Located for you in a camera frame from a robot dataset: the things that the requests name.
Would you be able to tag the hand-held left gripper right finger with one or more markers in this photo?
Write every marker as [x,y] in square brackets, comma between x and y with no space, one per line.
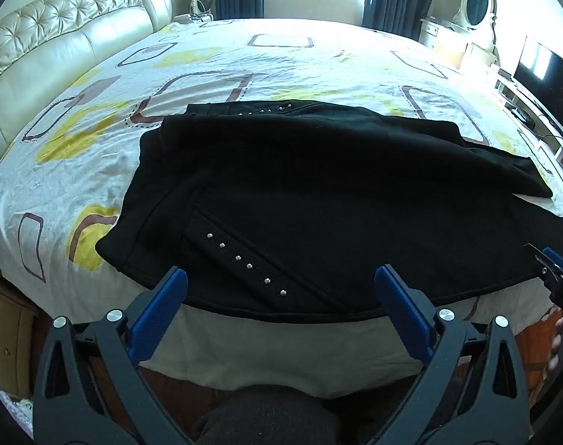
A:
[402,301]

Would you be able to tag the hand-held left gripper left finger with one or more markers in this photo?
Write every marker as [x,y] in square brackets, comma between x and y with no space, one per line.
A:
[163,301]

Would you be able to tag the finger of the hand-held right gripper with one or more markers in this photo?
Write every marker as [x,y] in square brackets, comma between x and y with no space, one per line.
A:
[559,264]

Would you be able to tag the black pants with metal studs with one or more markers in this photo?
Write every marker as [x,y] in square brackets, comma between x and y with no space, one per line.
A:
[332,194]

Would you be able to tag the person's right hand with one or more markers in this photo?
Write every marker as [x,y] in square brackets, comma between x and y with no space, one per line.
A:
[558,343]

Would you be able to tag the white television stand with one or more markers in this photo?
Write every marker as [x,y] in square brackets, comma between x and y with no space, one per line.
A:
[536,120]

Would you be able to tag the person's grey trouser leg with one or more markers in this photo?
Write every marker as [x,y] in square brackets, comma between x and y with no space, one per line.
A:
[262,417]

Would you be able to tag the bed with patterned sheet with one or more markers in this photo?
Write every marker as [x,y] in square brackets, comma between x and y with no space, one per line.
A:
[100,157]

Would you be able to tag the cream bedside nightstand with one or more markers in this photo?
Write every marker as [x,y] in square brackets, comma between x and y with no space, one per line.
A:
[7,333]

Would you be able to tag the black flat television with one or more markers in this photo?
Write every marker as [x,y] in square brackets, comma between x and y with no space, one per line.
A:
[545,83]

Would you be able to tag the white dresser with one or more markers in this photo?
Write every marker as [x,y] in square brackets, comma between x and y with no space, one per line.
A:
[441,39]

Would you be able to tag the cream tufted leather headboard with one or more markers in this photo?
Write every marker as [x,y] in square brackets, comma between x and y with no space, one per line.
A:
[54,55]

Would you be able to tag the white oval vanity mirror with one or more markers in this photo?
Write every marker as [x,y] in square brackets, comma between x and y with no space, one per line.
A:
[477,4]

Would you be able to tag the white power strip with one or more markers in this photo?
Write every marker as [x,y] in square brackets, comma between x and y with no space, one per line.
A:
[183,17]

